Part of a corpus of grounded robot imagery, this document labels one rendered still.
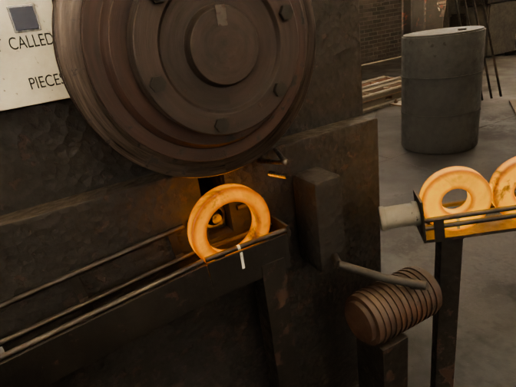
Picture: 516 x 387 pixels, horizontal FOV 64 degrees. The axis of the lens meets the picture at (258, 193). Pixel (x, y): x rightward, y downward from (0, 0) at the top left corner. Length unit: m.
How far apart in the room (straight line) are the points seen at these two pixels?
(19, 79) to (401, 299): 0.89
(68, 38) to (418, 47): 2.90
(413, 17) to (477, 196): 4.21
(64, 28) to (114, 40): 0.08
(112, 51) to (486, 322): 1.58
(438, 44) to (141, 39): 2.85
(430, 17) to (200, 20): 4.37
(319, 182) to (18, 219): 0.60
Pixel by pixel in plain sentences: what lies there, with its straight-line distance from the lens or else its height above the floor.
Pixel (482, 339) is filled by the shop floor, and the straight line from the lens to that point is 1.76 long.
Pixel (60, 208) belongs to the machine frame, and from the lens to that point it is 0.87.
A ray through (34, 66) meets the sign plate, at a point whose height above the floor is 1.12.
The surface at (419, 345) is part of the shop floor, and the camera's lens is 1.69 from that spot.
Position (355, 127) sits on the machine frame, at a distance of 1.10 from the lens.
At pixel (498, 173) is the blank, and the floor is 0.76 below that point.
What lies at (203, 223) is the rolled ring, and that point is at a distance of 0.85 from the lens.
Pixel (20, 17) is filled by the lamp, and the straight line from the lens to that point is 0.85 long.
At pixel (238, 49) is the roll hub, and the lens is 0.70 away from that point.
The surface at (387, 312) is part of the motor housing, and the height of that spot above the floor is 0.51.
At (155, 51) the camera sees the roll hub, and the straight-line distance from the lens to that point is 0.66.
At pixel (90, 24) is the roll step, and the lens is 0.71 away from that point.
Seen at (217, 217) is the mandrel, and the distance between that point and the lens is 0.97.
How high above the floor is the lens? 1.15
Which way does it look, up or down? 23 degrees down
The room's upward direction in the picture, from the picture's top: 8 degrees counter-clockwise
